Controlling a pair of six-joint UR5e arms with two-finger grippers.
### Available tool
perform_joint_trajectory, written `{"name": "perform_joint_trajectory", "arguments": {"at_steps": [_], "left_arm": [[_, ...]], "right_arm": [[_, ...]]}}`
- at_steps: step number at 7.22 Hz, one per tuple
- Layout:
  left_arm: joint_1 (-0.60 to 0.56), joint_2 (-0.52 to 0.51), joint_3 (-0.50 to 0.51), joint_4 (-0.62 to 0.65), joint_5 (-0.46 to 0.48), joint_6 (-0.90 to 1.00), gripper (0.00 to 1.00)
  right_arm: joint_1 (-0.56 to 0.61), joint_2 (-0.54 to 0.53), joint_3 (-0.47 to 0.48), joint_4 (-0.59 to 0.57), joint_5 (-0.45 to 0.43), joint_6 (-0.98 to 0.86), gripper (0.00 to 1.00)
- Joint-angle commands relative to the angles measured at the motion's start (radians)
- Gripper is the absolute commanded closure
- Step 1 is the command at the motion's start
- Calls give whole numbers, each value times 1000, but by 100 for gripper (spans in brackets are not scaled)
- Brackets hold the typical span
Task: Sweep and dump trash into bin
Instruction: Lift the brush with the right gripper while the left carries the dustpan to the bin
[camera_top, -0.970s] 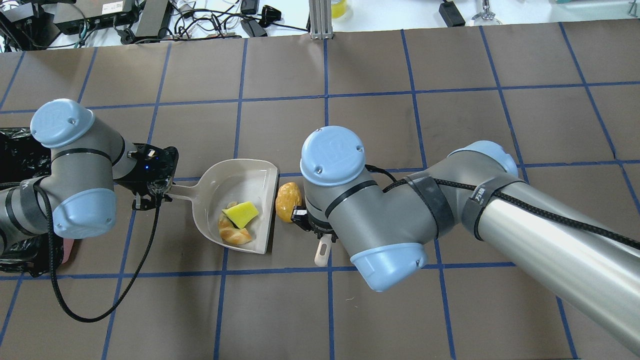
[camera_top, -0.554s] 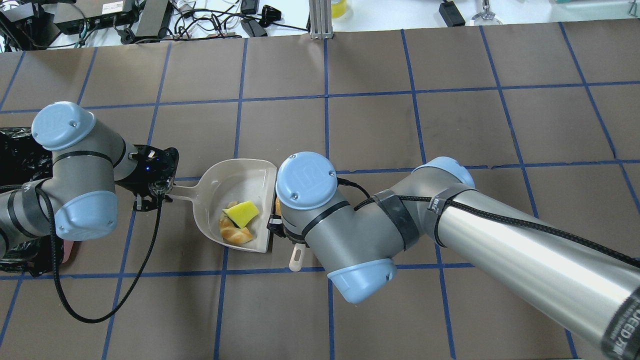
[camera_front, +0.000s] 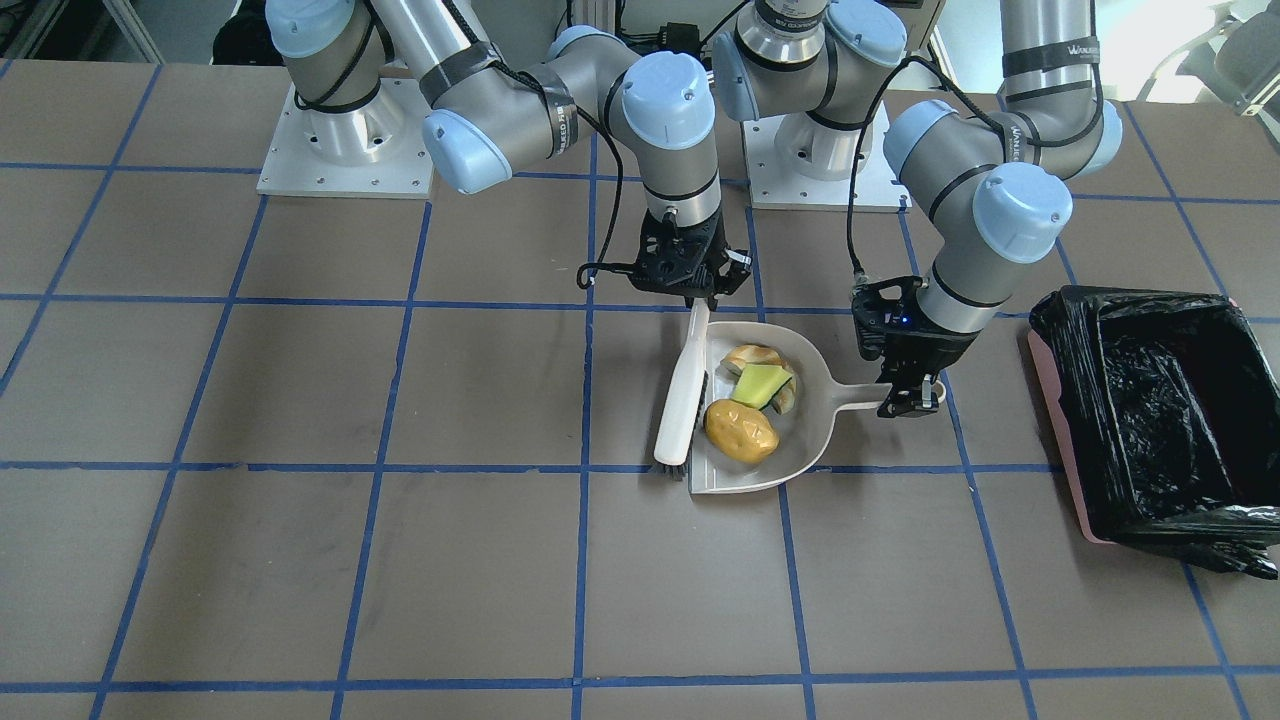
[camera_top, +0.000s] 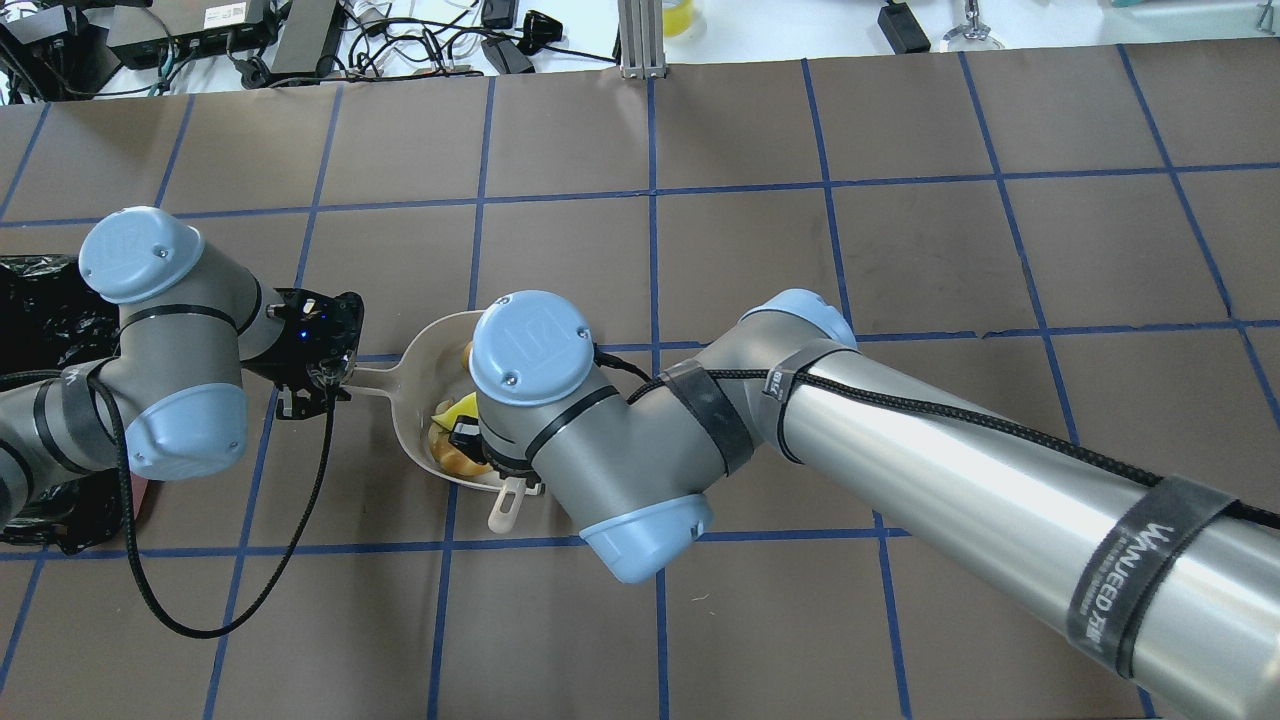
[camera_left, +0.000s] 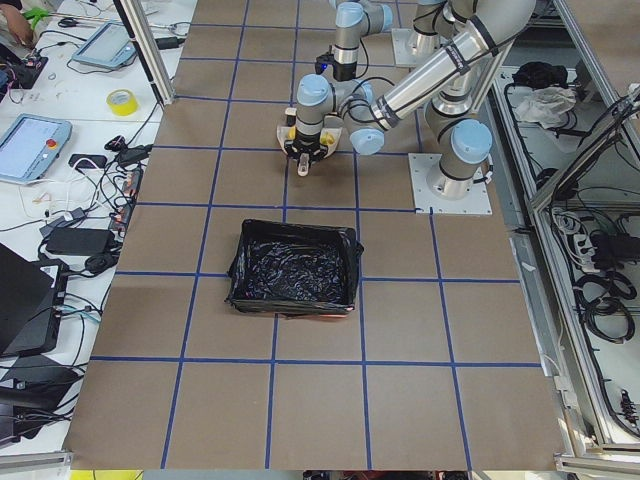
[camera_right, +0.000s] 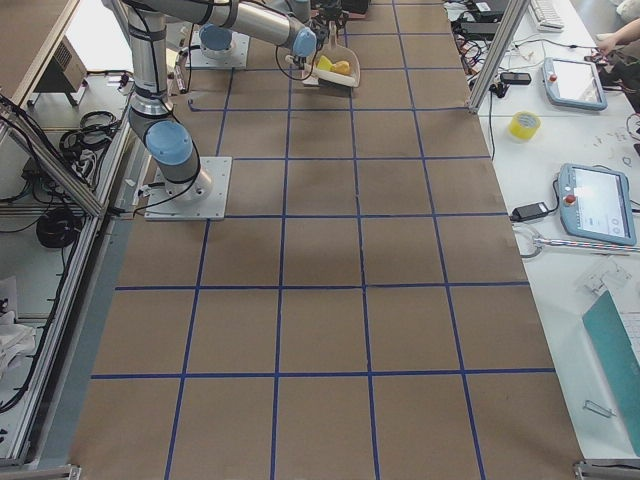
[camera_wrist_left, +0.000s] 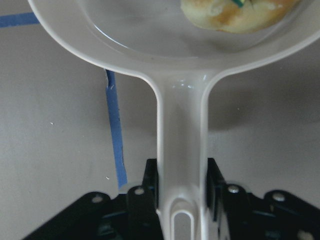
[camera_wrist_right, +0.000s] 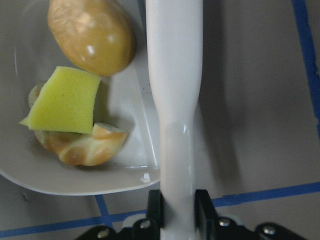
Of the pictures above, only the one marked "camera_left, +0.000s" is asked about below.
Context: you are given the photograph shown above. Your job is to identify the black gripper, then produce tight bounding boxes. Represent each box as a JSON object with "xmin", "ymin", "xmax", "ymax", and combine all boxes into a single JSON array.
[
  {"xmin": 314, "ymin": 45, "xmax": 335, "ymax": 75},
  {"xmin": 284, "ymin": 130, "xmax": 329, "ymax": 163}
]

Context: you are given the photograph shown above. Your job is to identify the beige dustpan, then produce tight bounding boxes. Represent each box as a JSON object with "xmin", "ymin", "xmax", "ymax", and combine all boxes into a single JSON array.
[{"xmin": 276, "ymin": 107, "xmax": 345, "ymax": 177}]

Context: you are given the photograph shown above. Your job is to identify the yellow green sponge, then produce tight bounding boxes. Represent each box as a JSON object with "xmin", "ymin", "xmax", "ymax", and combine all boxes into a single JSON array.
[{"xmin": 320, "ymin": 131, "xmax": 335, "ymax": 146}]

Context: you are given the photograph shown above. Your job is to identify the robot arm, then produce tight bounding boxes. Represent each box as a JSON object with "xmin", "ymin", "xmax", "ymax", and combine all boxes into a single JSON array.
[
  {"xmin": 279, "ymin": 1, "xmax": 536, "ymax": 176},
  {"xmin": 314, "ymin": 1, "xmax": 393, "ymax": 82}
]

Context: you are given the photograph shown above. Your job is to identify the pink bin with black bag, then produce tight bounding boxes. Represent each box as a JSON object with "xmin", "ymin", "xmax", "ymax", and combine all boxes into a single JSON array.
[{"xmin": 226, "ymin": 219, "xmax": 364, "ymax": 317}]

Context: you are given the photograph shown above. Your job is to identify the yellow tape roll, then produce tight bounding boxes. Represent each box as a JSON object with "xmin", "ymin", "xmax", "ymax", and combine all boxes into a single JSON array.
[{"xmin": 106, "ymin": 89, "xmax": 139, "ymax": 116}]

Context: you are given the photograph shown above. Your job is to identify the power strip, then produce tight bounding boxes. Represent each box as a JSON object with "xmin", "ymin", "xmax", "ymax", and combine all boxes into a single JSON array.
[{"xmin": 109, "ymin": 167, "xmax": 144, "ymax": 241}]

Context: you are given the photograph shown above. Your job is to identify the blue teach pendant far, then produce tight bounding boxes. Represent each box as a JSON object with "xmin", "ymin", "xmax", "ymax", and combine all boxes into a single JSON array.
[{"xmin": 71, "ymin": 21, "xmax": 137, "ymax": 70}]

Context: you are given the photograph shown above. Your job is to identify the blue teach pendant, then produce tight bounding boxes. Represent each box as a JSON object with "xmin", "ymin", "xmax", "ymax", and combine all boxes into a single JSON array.
[
  {"xmin": 71, "ymin": 21, "xmax": 137, "ymax": 70},
  {"xmin": 1, "ymin": 113, "xmax": 72, "ymax": 184}
]

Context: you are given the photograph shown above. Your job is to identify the black cloth bundle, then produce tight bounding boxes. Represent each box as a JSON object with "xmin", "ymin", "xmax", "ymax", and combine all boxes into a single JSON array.
[{"xmin": 512, "ymin": 61, "xmax": 568, "ymax": 90}]

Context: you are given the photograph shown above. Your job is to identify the white crumpled cloth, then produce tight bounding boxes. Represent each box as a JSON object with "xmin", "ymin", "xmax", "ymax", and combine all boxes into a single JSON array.
[{"xmin": 514, "ymin": 87, "xmax": 576, "ymax": 129}]

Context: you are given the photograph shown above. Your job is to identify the black power brick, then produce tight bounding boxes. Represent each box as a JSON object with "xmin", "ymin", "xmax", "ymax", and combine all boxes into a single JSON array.
[{"xmin": 46, "ymin": 228, "xmax": 116, "ymax": 256}]

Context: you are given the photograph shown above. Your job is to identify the blue teach pendant near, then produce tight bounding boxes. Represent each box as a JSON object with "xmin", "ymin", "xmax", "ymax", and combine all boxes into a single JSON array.
[{"xmin": 1, "ymin": 113, "xmax": 72, "ymax": 184}]

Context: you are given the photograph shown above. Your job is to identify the black laptop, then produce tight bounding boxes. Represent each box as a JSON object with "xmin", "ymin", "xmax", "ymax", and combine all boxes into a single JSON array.
[{"xmin": 1, "ymin": 246, "xmax": 69, "ymax": 358}]

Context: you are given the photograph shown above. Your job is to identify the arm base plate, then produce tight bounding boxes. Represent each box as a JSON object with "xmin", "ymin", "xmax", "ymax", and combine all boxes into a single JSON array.
[
  {"xmin": 408, "ymin": 153, "xmax": 493, "ymax": 216},
  {"xmin": 391, "ymin": 28, "xmax": 440, "ymax": 68}
]

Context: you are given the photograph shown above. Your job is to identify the aluminium frame post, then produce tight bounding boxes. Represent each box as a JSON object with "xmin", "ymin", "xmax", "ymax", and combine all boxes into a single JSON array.
[{"xmin": 113, "ymin": 0, "xmax": 175, "ymax": 105}]

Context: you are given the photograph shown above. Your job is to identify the aluminium frame rail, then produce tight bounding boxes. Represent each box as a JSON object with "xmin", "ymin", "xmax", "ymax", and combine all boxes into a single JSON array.
[{"xmin": 529, "ymin": 0, "xmax": 640, "ymax": 471}]

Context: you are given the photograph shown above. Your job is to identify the coiled black cables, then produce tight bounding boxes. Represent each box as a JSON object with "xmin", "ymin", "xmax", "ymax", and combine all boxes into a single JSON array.
[{"xmin": 572, "ymin": 272, "xmax": 639, "ymax": 349}]

